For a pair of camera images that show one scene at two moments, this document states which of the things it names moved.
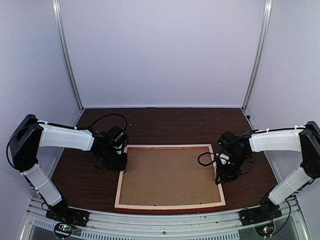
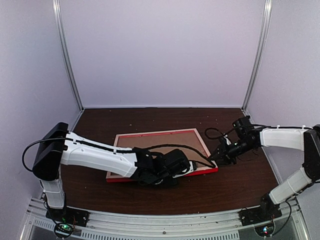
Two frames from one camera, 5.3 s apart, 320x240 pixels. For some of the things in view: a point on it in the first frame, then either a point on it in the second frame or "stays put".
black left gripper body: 111,160 to 163,180
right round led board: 265,231 stays put
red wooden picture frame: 216,205 to 187,140
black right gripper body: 232,170 to 235,150
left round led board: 63,229 stays put
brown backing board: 164,176 to 187,139
